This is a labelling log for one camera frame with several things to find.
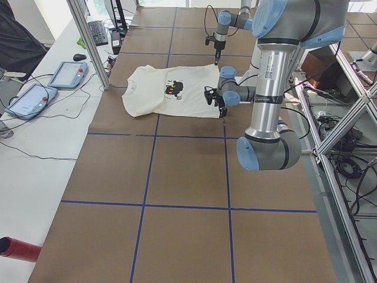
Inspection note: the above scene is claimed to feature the cream long-sleeve cat shirt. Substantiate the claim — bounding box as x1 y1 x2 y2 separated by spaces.
122 64 219 119

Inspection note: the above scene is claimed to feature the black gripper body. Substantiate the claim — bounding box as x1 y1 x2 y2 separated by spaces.
205 34 226 59
204 86 224 108

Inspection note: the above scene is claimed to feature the red cylinder tube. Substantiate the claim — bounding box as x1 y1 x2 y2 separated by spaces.
1 236 41 262

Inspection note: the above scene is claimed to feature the black computer mouse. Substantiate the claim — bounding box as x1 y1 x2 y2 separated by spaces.
72 54 87 62

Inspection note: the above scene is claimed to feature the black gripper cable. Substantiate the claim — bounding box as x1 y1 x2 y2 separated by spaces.
204 4 236 39

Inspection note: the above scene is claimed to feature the blue teach pendant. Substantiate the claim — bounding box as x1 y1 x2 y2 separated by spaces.
5 83 58 120
48 61 88 89

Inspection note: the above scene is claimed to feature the aluminium frame rack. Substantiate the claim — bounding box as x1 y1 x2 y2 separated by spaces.
290 37 376 282

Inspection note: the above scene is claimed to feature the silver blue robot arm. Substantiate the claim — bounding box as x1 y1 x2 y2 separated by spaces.
204 1 349 171
205 1 253 65

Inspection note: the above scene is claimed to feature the upper blue teach pendant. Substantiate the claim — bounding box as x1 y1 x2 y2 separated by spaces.
48 61 88 89

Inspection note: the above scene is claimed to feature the black keyboard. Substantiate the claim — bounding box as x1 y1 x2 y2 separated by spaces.
87 20 108 46

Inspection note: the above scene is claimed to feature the lower blue teach pendant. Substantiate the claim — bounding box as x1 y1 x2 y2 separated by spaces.
5 83 58 120

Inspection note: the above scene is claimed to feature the aluminium frame post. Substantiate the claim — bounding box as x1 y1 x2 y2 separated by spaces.
67 0 110 90

